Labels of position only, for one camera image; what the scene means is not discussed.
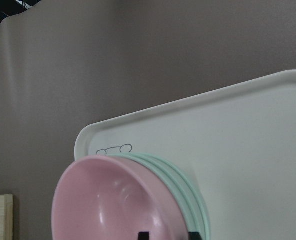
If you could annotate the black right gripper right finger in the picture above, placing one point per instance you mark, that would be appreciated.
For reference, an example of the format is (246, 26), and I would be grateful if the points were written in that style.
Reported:
(194, 233)

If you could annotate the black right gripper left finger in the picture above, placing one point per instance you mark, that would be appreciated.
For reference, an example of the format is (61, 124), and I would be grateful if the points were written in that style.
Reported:
(143, 234)

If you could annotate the small pink bowl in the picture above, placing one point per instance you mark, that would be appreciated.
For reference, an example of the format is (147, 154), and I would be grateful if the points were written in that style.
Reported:
(104, 198)

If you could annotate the stacked green bowls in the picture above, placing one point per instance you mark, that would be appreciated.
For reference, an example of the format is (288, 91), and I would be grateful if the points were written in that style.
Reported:
(186, 194)

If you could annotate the white plastic tray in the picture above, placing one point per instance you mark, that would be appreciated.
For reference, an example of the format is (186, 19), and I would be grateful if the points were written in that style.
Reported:
(236, 144)

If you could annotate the wooden cutting board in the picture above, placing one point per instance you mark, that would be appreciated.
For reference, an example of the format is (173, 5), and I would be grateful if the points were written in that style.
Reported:
(6, 217)

